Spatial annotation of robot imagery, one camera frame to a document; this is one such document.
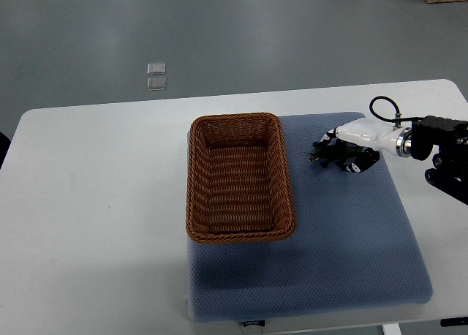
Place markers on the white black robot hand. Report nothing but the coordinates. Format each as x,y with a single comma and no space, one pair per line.
373,136

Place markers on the dark toy crocodile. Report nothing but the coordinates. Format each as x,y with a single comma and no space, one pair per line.
339,153

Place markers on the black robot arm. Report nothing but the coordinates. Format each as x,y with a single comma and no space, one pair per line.
449,171

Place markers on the brown wicker basket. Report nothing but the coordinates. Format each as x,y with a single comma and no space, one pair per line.
238,181

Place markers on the blue-grey foam cushion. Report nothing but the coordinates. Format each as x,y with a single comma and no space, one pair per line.
353,247

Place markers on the white table leg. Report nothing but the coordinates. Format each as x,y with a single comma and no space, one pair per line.
391,329

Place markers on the black desk control panel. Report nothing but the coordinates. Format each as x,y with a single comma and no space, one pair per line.
454,321

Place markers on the upper grey floor plate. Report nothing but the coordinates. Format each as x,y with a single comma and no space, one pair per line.
156,68

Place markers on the person in black clothes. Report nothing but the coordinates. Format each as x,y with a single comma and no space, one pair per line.
4,147

